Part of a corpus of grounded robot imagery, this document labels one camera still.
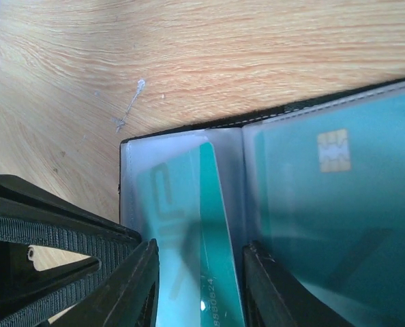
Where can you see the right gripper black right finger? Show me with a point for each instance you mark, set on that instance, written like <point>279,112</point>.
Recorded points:
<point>274,297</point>

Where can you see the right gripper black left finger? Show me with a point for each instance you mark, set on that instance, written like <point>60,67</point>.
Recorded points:
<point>129,297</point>

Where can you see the teal credit card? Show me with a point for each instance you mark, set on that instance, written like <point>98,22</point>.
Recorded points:
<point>332,204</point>
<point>182,207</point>

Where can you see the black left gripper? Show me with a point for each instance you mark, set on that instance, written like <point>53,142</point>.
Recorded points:
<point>29,215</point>

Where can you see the black leather card holder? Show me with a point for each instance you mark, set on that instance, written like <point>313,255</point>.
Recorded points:
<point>233,142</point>

